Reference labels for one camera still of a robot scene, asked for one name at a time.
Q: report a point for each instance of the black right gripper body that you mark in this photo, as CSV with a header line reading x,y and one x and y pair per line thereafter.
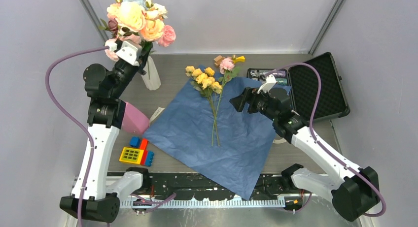
x,y
260,103

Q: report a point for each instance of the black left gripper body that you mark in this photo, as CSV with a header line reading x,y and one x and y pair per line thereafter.
x,y
142,65

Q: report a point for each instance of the light pink flower stem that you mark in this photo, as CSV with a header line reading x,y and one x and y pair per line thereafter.
x,y
110,51

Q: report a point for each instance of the yellow flower stems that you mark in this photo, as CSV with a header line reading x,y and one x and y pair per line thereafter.
x,y
203,80

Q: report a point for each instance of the dark blue wrapping paper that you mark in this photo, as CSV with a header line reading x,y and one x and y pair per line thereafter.
x,y
231,148

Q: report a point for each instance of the cream satin ribbon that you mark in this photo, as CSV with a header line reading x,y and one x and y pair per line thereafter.
x,y
156,113

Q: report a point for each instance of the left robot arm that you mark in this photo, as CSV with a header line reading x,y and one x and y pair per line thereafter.
x,y
91,199

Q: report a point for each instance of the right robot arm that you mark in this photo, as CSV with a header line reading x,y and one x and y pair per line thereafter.
x,y
352,190

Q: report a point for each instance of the white ribbed vase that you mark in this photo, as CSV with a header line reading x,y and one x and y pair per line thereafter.
x,y
151,78

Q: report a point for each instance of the pink flowers in vase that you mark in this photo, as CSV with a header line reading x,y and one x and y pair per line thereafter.
x,y
139,21

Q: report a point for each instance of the yellow wooden arch block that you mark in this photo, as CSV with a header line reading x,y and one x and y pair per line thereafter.
x,y
239,59

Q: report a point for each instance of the black poker chip case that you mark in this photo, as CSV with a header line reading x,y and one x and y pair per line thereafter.
x,y
303,85

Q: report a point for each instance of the orange toy bar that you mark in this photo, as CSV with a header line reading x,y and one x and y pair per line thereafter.
x,y
144,147

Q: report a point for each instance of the blue studded toy brick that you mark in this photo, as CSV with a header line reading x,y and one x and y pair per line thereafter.
x,y
148,159

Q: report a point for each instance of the yellow grid toy block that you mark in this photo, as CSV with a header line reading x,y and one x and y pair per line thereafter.
x,y
131,155

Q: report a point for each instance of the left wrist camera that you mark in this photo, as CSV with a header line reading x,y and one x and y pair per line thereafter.
x,y
128,51

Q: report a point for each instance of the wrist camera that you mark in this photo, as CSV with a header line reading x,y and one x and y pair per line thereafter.
x,y
269,83
128,51

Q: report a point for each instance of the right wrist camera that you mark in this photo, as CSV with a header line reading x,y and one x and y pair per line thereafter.
x,y
269,83

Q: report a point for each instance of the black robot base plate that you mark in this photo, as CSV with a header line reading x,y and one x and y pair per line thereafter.
x,y
193,185

